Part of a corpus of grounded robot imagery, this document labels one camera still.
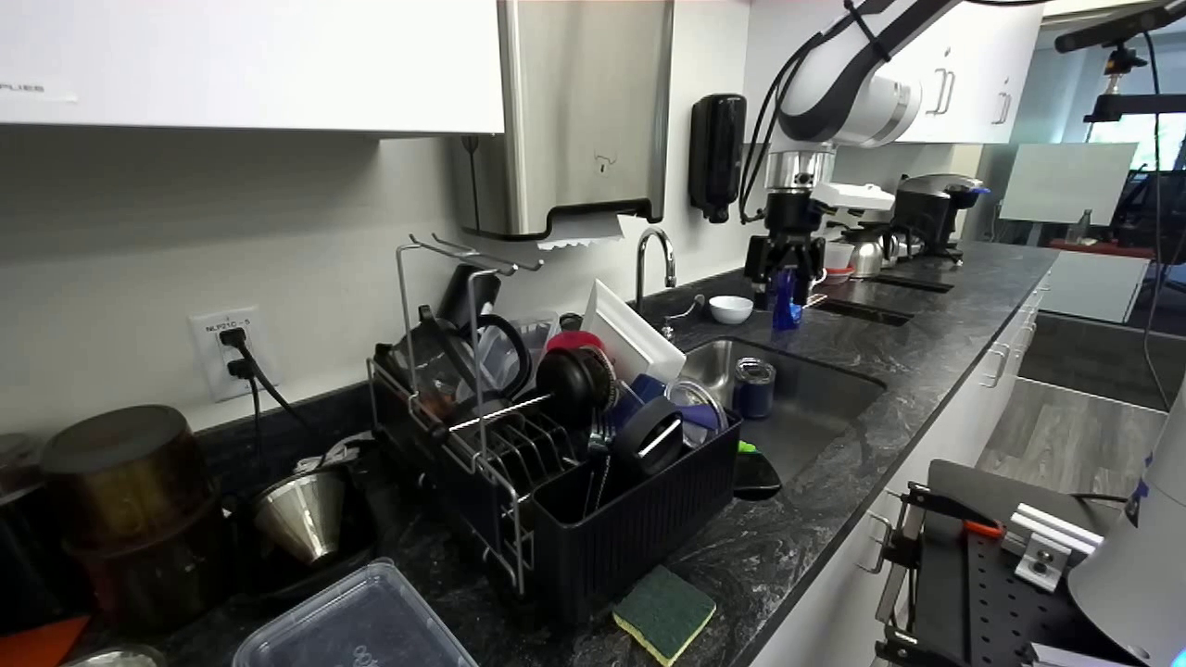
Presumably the white wall outlet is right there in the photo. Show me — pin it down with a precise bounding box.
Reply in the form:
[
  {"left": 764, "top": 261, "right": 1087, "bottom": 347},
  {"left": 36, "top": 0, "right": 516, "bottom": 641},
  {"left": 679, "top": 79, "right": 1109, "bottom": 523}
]
[{"left": 183, "top": 305, "right": 274, "bottom": 407}]

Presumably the black power plug cable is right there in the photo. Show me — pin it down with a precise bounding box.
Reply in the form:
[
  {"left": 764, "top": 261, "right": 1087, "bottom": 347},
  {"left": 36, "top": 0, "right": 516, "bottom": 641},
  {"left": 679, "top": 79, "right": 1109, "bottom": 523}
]
[
  {"left": 221, "top": 354, "right": 271, "bottom": 453},
  {"left": 213, "top": 323, "right": 312, "bottom": 429}
]

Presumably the steel paper towel dispenser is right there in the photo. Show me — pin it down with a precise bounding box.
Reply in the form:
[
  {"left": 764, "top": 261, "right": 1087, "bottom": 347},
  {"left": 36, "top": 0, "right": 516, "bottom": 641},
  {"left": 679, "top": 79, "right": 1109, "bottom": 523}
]
[{"left": 444, "top": 0, "right": 679, "bottom": 239}]

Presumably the small white bowl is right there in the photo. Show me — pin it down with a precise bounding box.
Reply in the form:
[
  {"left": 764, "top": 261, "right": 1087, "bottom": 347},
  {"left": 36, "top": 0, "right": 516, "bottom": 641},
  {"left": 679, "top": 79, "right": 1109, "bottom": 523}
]
[{"left": 705, "top": 290, "right": 759, "bottom": 329}]

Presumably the clear plastic cup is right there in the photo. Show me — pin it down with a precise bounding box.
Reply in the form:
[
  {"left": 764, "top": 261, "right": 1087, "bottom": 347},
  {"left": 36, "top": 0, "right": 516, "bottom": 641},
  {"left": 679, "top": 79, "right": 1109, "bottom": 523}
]
[{"left": 662, "top": 373, "right": 734, "bottom": 453}]

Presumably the grey flat panel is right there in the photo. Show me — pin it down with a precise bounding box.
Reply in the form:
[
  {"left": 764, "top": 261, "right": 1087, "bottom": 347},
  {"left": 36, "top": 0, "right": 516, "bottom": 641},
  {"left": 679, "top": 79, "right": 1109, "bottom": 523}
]
[{"left": 996, "top": 137, "right": 1141, "bottom": 229}]

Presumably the black coffee machine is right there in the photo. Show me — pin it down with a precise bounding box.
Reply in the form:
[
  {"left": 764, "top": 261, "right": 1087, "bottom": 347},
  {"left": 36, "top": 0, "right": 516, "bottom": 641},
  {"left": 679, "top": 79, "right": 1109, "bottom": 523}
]
[{"left": 886, "top": 169, "right": 994, "bottom": 270}]

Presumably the steel faucet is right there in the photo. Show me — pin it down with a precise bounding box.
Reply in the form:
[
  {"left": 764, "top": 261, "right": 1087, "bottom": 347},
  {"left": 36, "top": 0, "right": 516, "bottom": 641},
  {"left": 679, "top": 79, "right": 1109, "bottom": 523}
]
[{"left": 631, "top": 226, "right": 683, "bottom": 308}]

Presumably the white cabinet with handles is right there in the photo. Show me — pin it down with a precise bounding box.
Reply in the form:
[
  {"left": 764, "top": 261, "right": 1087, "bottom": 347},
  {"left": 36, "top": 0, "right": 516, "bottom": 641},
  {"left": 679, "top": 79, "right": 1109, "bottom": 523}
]
[{"left": 743, "top": 0, "right": 1049, "bottom": 148}]

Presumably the black rimmed glass lid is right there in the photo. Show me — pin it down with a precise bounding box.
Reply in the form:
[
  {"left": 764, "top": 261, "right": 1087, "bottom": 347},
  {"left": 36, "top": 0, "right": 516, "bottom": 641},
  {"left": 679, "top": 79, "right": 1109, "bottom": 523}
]
[{"left": 468, "top": 312, "right": 538, "bottom": 401}]

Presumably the black camera stand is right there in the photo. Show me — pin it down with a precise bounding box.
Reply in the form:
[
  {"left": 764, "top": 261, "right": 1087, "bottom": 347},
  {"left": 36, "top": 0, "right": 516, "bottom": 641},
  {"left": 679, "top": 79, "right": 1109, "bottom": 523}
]
[{"left": 1053, "top": 0, "right": 1186, "bottom": 127}]

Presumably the green yellow sponge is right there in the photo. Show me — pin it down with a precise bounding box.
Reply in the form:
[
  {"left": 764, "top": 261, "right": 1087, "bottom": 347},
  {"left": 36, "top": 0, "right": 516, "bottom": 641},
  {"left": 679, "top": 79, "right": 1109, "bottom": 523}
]
[{"left": 607, "top": 564, "right": 721, "bottom": 667}]

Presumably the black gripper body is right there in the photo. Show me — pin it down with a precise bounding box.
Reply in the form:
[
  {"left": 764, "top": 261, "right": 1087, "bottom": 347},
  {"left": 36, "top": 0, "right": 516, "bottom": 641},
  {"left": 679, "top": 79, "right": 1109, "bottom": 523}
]
[{"left": 764, "top": 180, "right": 831, "bottom": 243}]

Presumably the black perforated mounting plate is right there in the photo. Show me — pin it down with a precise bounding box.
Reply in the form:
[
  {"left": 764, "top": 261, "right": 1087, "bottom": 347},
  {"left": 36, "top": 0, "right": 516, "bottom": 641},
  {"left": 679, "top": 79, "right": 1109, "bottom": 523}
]
[{"left": 915, "top": 455, "right": 1124, "bottom": 667}]

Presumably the white base cabinet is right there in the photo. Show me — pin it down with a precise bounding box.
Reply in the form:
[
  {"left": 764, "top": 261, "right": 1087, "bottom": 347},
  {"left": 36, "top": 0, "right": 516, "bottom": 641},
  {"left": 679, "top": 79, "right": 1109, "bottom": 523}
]
[{"left": 747, "top": 272, "right": 1054, "bottom": 667}]

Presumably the aluminium corner bracket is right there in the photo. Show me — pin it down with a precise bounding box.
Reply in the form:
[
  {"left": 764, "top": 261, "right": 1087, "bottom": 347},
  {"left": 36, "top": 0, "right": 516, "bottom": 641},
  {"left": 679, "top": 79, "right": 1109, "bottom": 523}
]
[{"left": 1010, "top": 537, "right": 1073, "bottom": 595}]

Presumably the dark bronze pot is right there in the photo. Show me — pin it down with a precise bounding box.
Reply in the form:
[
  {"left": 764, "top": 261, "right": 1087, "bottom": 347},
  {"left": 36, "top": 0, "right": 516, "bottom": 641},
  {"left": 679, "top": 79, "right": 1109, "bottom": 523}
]
[{"left": 36, "top": 403, "right": 235, "bottom": 637}]

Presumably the blue dish soap bottle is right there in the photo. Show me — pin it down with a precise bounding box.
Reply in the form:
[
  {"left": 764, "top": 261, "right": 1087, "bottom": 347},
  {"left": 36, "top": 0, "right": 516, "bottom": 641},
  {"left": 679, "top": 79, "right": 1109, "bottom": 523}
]
[{"left": 767, "top": 258, "right": 809, "bottom": 333}]

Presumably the black utensil handle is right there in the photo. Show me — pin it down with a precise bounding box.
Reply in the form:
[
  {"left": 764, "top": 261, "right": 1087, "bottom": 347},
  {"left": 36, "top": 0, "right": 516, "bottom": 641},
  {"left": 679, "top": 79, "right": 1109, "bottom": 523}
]
[{"left": 438, "top": 261, "right": 506, "bottom": 329}]

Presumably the black round pan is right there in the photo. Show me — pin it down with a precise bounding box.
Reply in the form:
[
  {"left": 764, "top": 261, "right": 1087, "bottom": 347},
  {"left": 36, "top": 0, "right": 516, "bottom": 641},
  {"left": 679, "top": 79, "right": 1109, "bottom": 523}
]
[{"left": 533, "top": 347, "right": 620, "bottom": 432}]

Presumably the black counter mat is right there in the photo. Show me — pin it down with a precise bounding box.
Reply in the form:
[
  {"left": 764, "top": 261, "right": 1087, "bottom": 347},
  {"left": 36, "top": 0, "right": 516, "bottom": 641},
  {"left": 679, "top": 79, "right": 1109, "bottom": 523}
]
[{"left": 864, "top": 266, "right": 956, "bottom": 295}]

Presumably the dark blue thermo cup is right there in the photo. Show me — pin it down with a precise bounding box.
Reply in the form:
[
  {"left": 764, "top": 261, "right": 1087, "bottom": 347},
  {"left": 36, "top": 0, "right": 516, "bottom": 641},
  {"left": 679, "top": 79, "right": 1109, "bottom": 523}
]
[{"left": 728, "top": 354, "right": 780, "bottom": 427}]

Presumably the clear plastic container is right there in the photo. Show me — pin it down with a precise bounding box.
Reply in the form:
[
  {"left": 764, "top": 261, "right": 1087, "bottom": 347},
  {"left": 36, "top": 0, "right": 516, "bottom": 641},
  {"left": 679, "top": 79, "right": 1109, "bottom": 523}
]
[{"left": 230, "top": 557, "right": 482, "bottom": 667}]

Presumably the black plastic tray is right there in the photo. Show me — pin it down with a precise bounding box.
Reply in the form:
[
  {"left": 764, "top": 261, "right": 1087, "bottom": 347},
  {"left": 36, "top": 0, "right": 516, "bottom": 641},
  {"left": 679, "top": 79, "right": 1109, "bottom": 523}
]
[{"left": 728, "top": 437, "right": 784, "bottom": 502}]

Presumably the stainless steel sink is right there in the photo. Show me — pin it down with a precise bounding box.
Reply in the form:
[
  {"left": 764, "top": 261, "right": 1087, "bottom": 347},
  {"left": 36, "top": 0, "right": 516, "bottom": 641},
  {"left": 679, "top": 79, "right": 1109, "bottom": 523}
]
[{"left": 669, "top": 329, "right": 890, "bottom": 501}]

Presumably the white wall cabinet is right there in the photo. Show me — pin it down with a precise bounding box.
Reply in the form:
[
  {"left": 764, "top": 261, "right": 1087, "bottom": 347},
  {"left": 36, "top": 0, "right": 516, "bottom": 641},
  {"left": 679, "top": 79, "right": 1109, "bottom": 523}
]
[{"left": 0, "top": 0, "right": 506, "bottom": 142}]

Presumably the black soap dispenser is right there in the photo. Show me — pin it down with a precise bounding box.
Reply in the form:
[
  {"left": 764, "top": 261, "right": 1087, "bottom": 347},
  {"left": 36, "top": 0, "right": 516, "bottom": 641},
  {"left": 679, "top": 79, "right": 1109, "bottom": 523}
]
[{"left": 686, "top": 88, "right": 753, "bottom": 226}]

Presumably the white rectangular tray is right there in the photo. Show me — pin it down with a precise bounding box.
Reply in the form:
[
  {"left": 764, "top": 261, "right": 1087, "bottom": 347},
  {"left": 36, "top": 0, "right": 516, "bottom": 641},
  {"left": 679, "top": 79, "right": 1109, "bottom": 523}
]
[{"left": 579, "top": 272, "right": 688, "bottom": 390}]

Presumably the aluminium extrusion bar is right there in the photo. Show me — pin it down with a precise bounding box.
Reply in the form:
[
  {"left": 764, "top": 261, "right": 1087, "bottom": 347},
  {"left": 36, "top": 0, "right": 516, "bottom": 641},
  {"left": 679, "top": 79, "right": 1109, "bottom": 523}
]
[{"left": 1005, "top": 497, "right": 1109, "bottom": 564}]

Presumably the orange board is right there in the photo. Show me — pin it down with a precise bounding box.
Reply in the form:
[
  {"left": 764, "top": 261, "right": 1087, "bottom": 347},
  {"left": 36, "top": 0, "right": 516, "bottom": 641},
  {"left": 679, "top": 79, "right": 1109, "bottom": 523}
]
[{"left": 0, "top": 612, "right": 97, "bottom": 667}]

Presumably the red white container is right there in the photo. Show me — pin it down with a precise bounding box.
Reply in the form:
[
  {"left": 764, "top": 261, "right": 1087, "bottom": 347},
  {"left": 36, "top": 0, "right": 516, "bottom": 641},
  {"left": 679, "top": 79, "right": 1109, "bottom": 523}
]
[{"left": 822, "top": 237, "right": 864, "bottom": 285}]

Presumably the black mug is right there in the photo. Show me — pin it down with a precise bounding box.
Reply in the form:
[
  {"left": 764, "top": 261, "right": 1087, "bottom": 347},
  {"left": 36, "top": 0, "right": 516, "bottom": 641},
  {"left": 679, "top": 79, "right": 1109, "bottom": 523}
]
[{"left": 612, "top": 401, "right": 688, "bottom": 481}]

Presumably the red round lid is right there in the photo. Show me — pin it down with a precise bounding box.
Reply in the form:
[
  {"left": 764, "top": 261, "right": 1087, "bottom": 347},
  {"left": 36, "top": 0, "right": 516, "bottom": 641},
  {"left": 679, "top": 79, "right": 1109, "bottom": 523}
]
[{"left": 541, "top": 312, "right": 607, "bottom": 363}]

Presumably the black dish rack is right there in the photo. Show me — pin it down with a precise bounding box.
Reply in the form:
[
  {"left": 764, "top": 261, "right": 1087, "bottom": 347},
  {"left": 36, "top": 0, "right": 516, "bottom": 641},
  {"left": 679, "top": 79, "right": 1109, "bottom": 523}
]
[{"left": 364, "top": 229, "right": 743, "bottom": 622}]

